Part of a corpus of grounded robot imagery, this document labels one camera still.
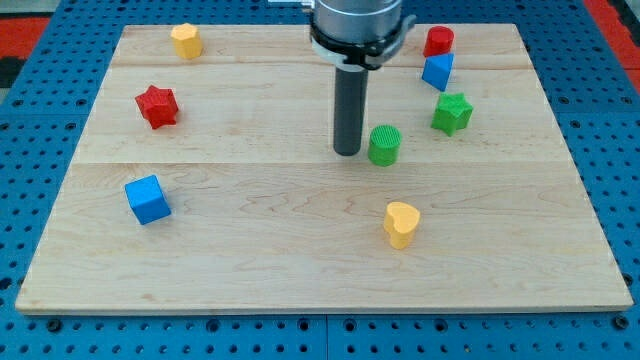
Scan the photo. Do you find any red star block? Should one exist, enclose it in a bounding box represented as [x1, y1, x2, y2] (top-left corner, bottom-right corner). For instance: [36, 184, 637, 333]
[135, 85, 179, 130]

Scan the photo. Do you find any green star block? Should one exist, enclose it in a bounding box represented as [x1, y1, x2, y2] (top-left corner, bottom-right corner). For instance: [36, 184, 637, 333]
[431, 93, 474, 137]

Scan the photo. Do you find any wooden board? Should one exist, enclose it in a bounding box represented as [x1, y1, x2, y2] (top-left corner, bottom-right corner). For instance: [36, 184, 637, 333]
[15, 24, 633, 315]

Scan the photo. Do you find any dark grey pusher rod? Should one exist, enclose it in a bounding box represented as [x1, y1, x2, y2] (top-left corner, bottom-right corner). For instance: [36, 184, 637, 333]
[333, 69, 368, 156]

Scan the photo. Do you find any green cylinder block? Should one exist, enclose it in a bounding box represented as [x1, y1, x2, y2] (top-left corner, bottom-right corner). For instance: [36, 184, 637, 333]
[368, 124, 402, 167]

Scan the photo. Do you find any red cylinder block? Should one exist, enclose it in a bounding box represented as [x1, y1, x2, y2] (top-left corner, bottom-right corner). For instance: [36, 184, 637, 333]
[423, 26, 455, 57]

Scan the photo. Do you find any yellow heart block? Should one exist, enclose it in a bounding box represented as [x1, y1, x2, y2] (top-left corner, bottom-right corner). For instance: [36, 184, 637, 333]
[383, 202, 421, 250]

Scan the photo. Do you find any blue cube block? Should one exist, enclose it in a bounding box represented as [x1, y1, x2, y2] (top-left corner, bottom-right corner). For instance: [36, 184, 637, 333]
[124, 175, 171, 225]

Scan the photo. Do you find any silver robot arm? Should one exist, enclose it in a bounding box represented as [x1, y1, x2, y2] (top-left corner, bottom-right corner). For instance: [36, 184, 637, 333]
[267, 0, 417, 156]

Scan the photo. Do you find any black and white rod clamp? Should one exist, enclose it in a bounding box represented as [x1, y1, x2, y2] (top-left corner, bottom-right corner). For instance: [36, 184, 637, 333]
[309, 15, 416, 71]

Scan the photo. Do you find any blue triangle block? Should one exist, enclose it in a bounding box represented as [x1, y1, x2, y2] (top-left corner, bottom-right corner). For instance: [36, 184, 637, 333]
[421, 53, 455, 92]

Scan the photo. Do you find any yellow hexagon block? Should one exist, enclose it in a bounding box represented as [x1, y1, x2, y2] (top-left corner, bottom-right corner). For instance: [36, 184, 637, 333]
[170, 23, 203, 60]

